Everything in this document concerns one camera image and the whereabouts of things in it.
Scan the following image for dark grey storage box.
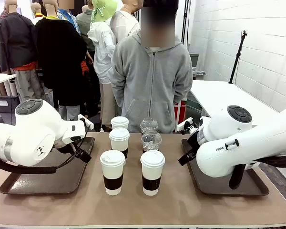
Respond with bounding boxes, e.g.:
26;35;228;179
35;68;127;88
0;95;21;114

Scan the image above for small white side table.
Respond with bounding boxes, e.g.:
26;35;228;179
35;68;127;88
0;73;17;118

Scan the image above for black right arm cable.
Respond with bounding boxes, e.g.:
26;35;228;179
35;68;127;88
228;154;286;190

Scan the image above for mannequin in black coat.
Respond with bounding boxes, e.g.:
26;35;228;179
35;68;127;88
35;0;88;121

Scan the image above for black light stand poles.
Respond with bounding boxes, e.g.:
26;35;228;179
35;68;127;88
181;0;192;46

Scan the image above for mannequin in beige shirt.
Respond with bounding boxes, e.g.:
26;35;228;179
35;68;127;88
109;0;142;45

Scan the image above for clear plastic iced coffee cup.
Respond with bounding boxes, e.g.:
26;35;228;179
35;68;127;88
140;118;159;134
141;130;163;153

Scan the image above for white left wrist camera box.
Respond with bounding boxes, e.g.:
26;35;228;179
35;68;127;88
77;114;95;131

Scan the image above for white paper rolls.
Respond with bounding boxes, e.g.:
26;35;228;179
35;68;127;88
3;80;19;97

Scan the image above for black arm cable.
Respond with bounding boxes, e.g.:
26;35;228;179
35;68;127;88
228;154;286;190
0;142;86;174

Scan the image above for figure in grey-green shirt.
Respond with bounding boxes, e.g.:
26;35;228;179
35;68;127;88
75;4;96;52

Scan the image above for person in blue patterned shirt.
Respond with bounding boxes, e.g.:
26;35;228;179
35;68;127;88
57;0;94;72

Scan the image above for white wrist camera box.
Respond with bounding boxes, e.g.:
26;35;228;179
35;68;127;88
77;114;95;131
176;117;194;132

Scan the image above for white paper coffee cup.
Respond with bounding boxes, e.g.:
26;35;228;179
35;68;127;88
110;116;130;131
108;127;131;166
140;149;166;197
100;149;126;196

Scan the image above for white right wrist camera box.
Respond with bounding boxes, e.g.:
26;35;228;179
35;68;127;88
176;117;194;132

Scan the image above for mannequin in dark grey jacket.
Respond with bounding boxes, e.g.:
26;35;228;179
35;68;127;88
0;0;45;103

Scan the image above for mannequin with green hat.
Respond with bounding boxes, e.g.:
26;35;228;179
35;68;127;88
87;0;119;132

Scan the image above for black tripod stand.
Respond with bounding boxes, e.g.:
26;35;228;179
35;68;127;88
228;30;248;84

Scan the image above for brown plastic serving tray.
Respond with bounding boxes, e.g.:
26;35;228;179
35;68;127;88
0;136;95;195
181;138;270;196

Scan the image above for mannequin with yellow red collar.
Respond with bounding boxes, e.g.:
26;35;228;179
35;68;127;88
30;2;46;26

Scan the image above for person in grey hoodie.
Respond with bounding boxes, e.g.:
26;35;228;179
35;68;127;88
109;0;194;134

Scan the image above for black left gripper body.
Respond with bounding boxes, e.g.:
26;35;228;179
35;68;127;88
58;141;78;155

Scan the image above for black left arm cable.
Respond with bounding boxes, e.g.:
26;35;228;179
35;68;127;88
0;142;86;174

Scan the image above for red box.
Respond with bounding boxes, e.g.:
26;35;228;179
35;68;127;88
173;100;188;132

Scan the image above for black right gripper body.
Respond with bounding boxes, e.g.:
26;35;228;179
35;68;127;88
187;131;201;155

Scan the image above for large white table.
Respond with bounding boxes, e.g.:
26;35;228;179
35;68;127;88
189;80;280;126

